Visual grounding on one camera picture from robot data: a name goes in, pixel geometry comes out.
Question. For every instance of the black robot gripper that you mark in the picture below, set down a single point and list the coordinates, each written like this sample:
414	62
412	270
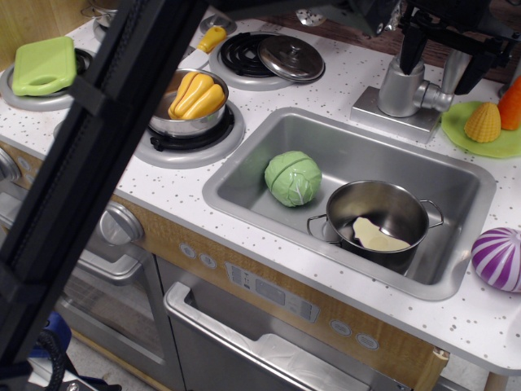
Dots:
466	26

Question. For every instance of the silver toy faucet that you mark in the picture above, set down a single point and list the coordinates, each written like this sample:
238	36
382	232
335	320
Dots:
408	105

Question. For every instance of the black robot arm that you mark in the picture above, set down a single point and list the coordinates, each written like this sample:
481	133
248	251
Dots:
113	102

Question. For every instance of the orange toy carrot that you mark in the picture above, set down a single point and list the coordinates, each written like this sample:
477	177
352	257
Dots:
509	107

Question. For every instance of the yellow toy corn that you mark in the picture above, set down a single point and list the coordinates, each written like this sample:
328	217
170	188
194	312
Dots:
484	124

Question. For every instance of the light green toy plate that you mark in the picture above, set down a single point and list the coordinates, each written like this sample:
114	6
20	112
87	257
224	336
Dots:
453	121

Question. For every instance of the silver toy sink basin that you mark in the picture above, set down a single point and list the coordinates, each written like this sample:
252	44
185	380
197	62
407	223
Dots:
344	154

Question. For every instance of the silver perforated spoon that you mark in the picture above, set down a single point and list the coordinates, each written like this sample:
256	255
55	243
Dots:
310	18

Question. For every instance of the steel pot lid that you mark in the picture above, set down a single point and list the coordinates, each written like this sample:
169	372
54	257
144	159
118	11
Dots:
291	58

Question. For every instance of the green toy cabbage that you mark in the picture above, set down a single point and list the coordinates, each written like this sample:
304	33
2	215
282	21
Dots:
293	178

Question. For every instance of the purple toy eggplant slice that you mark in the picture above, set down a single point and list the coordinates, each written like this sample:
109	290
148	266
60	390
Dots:
363	232

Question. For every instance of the purple striped toy onion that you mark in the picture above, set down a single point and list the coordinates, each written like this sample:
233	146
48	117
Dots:
495	255

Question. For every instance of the black back right burner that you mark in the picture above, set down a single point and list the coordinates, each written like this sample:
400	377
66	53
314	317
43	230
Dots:
236	61

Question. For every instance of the black burner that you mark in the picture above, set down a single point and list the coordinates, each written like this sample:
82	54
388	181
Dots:
236	61
193	152

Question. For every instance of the yellow toy bell pepper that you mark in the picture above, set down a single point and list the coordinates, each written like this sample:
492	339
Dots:
197	96

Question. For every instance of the small steel pot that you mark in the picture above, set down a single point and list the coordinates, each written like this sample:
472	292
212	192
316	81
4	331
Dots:
163	124

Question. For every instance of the black front right burner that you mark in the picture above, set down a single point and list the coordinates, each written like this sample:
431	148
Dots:
193	152

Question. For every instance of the grey back left burner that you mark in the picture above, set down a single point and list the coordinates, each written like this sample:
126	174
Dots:
46	103

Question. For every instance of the toy dishwasher door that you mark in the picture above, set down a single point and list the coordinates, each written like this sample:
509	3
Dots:
224	343

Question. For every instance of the green toy cutting board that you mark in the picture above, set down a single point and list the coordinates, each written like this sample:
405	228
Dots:
44	67

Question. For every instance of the toy oven door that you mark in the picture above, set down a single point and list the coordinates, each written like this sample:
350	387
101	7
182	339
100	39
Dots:
113	302

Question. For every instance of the steel pot with handles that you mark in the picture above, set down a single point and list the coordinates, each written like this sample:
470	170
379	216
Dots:
395	210

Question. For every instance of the yellow handled toy knife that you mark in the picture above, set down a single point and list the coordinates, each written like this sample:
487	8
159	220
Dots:
199	57

